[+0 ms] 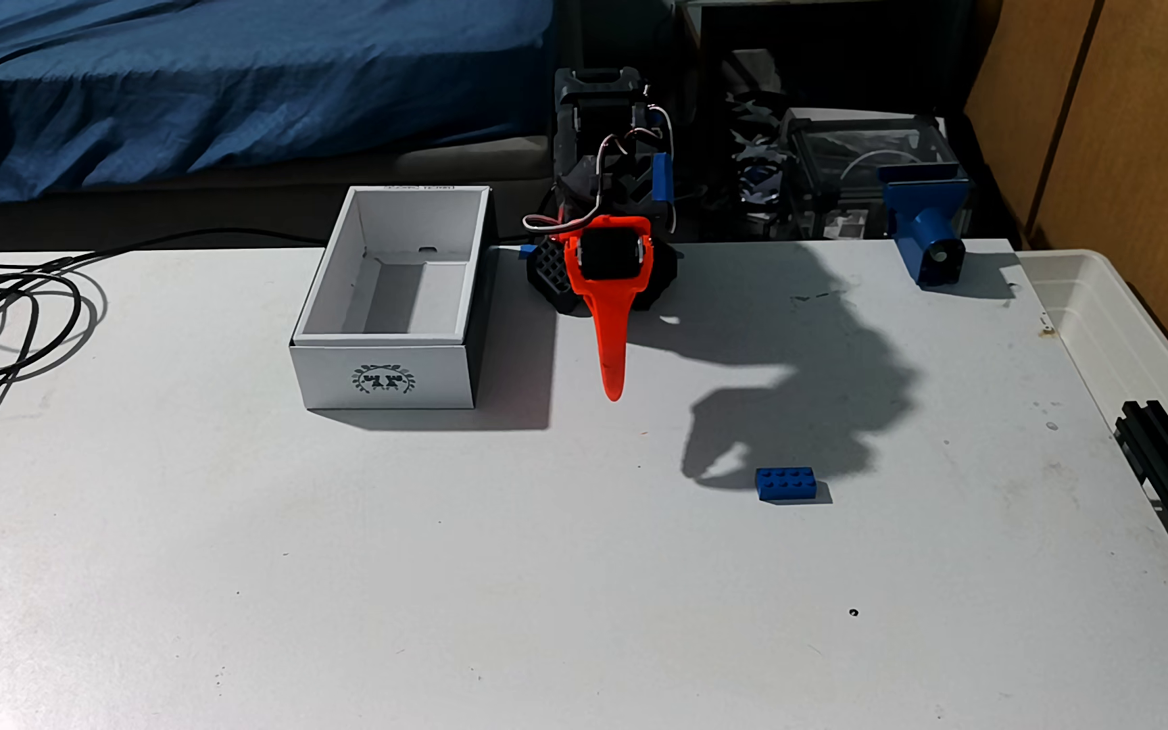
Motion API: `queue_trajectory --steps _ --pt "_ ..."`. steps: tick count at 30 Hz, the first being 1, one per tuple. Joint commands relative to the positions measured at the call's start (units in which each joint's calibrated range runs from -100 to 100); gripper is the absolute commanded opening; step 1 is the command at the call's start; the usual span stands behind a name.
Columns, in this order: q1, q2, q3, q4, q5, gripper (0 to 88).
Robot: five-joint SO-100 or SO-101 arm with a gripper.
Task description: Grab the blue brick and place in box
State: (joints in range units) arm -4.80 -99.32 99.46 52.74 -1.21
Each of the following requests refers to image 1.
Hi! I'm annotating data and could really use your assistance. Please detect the blue toy brick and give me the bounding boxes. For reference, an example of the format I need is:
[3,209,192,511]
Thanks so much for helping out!
[755,466,819,502]

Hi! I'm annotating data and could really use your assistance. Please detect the white cardboard box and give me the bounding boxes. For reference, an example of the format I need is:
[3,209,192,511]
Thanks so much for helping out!
[290,185,497,412]

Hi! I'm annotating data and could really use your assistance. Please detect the clear plastic container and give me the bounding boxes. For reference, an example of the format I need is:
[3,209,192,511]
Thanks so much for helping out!
[781,109,960,241]

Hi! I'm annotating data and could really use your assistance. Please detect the white plastic bin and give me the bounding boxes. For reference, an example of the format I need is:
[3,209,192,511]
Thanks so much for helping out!
[1015,248,1168,478]

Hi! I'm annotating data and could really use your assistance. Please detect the blue printed holder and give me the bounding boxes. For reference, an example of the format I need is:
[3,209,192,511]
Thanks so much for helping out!
[880,167,973,288]

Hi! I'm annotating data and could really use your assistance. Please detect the white servo cable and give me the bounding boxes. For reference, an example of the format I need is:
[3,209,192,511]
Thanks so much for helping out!
[522,104,677,235]

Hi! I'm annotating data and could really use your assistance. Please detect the wooden cabinet panels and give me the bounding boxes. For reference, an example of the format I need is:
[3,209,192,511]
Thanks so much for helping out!
[964,0,1168,412]

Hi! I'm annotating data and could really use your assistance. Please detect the black device with fan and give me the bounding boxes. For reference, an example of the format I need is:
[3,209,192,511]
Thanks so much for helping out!
[726,91,793,214]

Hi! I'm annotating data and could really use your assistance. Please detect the black grid table clamp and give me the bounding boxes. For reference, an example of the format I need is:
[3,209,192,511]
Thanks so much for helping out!
[526,238,585,314]

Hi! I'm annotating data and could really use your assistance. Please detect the grey bed base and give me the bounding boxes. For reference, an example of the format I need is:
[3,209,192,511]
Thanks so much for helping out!
[0,137,557,255]

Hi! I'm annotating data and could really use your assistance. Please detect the blue bed sheet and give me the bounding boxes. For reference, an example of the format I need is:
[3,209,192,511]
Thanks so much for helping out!
[0,0,557,209]

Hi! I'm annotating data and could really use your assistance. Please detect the thick black cable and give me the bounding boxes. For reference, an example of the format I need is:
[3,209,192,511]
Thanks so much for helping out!
[0,228,330,387]

